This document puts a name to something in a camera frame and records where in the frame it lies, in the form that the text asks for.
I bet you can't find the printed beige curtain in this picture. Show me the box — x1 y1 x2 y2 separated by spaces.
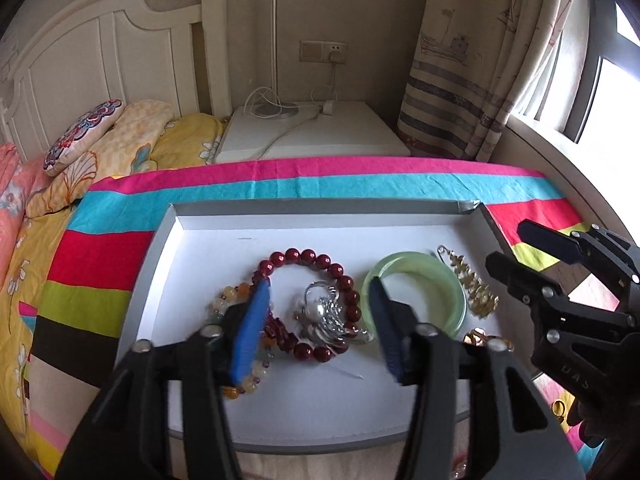
397 0 588 163

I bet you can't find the gold pin brooch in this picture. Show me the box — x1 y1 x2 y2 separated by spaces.
436 245 500 318

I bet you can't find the large red bead bracelet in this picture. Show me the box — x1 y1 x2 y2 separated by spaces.
252 247 362 361

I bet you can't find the dark window frame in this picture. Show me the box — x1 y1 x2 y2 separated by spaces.
565 0 640 146

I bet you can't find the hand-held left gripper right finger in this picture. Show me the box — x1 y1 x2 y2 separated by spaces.
367 277 586 480

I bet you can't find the white nightstand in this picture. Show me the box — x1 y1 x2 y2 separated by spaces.
215 101 412 165

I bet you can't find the pale multicoloured bead bracelet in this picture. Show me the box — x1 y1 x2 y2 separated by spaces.
207 282 273 401

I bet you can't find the beige wall socket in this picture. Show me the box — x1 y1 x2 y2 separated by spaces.
300 40 348 65

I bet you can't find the embroidered patterned pillow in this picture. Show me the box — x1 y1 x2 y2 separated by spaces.
42 99 126 177

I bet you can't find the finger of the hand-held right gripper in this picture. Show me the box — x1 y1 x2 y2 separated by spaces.
485 252 636 331
517 220 640 286

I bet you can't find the white wooden headboard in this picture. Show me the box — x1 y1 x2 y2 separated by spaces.
0 0 233 156

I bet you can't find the grey cardboard box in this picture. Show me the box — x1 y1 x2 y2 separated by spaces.
116 199 538 456

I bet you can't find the striped colourful blanket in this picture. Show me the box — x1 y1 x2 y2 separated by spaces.
30 156 606 480

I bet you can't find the white window sill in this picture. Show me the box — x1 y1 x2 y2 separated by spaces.
500 115 640 251

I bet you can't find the pale yellow pillow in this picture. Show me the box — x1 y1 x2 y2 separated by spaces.
25 100 176 218

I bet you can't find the white cable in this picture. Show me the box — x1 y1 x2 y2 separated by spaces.
245 62 336 161

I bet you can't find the yellow floral sheet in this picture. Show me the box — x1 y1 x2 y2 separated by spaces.
0 112 226 466

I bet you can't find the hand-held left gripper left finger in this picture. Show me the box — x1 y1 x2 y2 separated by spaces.
55 280 273 480

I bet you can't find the silver pearl flower brooch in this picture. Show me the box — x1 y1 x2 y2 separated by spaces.
295 280 376 356

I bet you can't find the small dark red bead bracelet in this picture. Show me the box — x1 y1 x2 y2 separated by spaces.
262 310 301 356

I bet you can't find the green jade bangle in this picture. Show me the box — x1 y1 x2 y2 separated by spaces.
361 251 468 339

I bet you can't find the pink floral quilt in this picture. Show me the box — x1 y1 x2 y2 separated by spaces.
0 142 51 291

